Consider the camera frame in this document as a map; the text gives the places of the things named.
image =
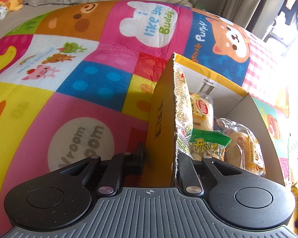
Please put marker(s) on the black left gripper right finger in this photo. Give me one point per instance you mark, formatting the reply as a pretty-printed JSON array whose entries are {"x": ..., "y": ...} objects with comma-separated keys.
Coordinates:
[{"x": 187, "y": 178}]

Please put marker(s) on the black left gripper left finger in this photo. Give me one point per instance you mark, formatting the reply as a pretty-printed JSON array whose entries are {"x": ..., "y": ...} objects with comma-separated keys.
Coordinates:
[{"x": 115, "y": 170}]

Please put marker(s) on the yellow cardboard box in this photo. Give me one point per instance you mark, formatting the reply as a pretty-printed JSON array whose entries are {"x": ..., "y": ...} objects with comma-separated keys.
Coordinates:
[{"x": 229, "y": 101}]

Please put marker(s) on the clear sesame grain bag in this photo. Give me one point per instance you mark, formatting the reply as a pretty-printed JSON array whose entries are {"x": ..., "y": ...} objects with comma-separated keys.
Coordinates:
[{"x": 183, "y": 112}]

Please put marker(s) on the packaged bread bun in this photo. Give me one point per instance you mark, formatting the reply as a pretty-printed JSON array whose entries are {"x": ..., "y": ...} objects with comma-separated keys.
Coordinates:
[{"x": 244, "y": 150}]

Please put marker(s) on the green snack bag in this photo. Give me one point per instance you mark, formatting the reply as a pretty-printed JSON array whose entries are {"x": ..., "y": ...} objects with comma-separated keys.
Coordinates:
[{"x": 208, "y": 143}]

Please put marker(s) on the colourful cartoon play mat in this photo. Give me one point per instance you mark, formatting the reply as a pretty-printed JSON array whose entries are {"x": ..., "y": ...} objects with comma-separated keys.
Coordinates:
[{"x": 78, "y": 81}]

